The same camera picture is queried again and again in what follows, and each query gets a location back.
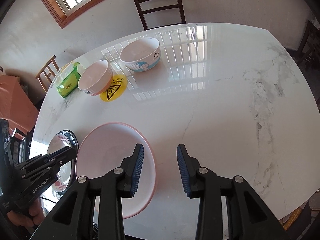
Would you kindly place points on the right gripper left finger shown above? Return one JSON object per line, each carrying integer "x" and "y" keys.
{"x": 92, "y": 207}

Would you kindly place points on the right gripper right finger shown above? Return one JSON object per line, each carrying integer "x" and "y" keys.
{"x": 248, "y": 215}

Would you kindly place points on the white plate pink flowers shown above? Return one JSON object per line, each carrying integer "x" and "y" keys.
{"x": 61, "y": 159}

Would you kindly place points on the pink plastic bowl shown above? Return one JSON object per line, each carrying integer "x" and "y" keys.
{"x": 104, "y": 148}

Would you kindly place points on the white Rabbit bowl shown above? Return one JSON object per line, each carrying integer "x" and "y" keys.
{"x": 96, "y": 78}

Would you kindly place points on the white cartoon bowl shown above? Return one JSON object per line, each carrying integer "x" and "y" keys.
{"x": 142, "y": 54}

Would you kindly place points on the person's left hand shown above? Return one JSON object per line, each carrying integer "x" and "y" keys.
{"x": 35, "y": 217}

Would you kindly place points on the black metal chair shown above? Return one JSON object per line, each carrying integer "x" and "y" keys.
{"x": 20, "y": 145}

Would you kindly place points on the orange covered box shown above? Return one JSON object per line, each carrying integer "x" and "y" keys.
{"x": 16, "y": 107}

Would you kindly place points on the light wooden chair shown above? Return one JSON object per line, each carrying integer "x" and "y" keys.
{"x": 47, "y": 73}

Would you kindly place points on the green tissue pack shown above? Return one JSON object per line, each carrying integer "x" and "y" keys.
{"x": 68, "y": 78}

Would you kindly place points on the yellow hot warning sticker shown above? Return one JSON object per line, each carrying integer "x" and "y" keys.
{"x": 116, "y": 88}

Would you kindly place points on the dark wooden side furniture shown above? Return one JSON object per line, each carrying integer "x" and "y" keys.
{"x": 308, "y": 50}

